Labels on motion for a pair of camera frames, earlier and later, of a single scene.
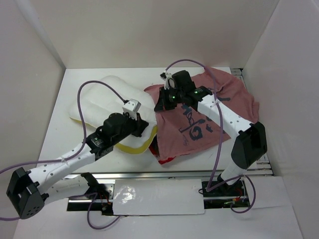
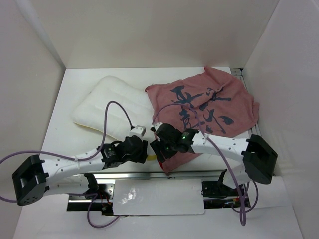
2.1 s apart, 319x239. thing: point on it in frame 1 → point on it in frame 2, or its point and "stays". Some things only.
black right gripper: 162,103 → 157,145
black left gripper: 139,124 → 142,154
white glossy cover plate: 158,196 stays
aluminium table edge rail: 129,176 stays
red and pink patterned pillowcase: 182,130 stays
